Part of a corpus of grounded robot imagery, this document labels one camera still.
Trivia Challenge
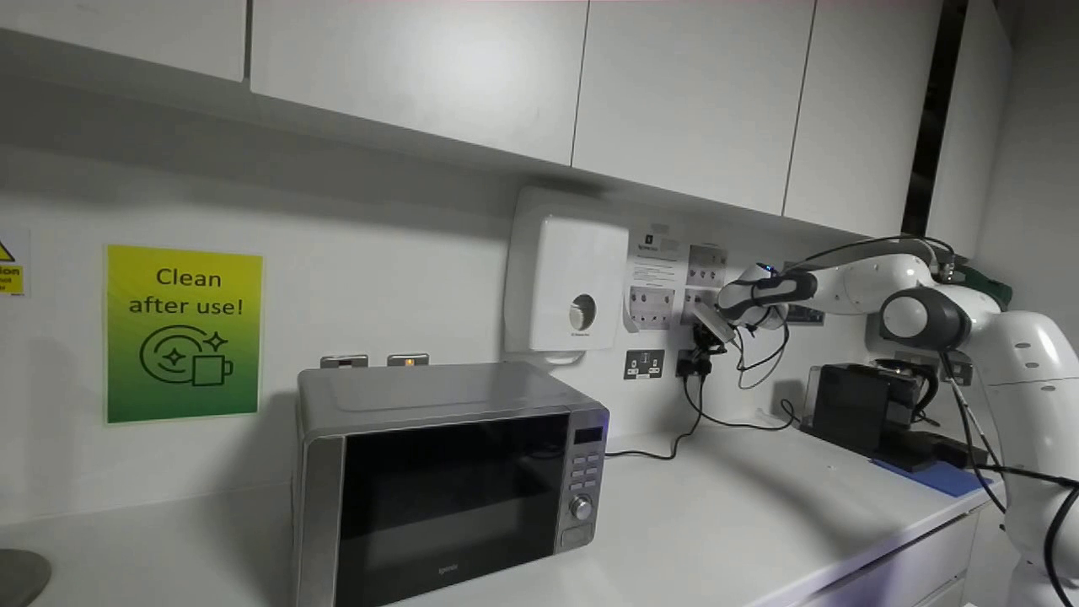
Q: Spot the thin black camera cable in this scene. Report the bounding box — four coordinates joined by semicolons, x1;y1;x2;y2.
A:
733;309;794;395

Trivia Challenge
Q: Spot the blue cloth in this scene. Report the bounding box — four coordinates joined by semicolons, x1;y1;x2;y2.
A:
873;450;993;502

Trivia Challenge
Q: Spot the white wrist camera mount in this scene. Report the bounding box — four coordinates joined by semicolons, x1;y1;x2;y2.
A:
686;296;734;355

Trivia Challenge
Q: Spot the steel double socket with plugs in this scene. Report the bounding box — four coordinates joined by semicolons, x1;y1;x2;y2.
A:
675;345;717;383

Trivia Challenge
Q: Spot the black microwave power cable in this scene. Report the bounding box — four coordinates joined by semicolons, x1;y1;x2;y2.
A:
602;373;707;466

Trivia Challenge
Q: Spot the yellow warning sticker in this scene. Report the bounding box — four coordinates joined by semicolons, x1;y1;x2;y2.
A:
0;237;30;300

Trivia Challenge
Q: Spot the white wall cabinet door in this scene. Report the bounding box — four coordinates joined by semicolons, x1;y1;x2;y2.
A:
0;0;253;83
246;0;591;167
931;0;1017;213
568;0;818;220
783;0;946;233

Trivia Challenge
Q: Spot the black coffee machine power cable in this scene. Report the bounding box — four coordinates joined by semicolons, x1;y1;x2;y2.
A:
684;377;801;439

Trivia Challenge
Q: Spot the small dark wall label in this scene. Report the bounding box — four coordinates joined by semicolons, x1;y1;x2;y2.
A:
785;300;830;329

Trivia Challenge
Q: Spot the black coffee machine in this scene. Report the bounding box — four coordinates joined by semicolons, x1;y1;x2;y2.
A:
810;356;993;472

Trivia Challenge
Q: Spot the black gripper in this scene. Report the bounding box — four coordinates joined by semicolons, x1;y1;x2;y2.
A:
684;306;755;377

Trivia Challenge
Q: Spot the instruction sheet with header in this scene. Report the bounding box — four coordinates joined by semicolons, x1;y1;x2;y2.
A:
621;230;690;338

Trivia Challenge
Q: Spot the silver microwave oven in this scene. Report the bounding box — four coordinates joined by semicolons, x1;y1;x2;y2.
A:
293;360;613;607

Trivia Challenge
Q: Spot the dark round plate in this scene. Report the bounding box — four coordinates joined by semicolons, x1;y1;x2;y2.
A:
0;545;57;607

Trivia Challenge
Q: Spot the instruction sheet with photos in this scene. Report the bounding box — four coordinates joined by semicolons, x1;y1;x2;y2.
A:
681;240;734;309

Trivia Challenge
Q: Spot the empty steel double socket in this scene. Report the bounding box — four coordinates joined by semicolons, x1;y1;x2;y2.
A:
621;347;666;383

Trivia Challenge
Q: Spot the white paper towel dispenser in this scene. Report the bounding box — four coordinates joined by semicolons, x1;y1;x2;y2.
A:
498;180;634;368

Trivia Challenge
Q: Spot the green clean after use sign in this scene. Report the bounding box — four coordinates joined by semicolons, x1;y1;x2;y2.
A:
104;242;266;428

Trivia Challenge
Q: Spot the grey square wall plate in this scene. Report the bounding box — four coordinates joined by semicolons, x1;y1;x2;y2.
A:
770;377;810;424

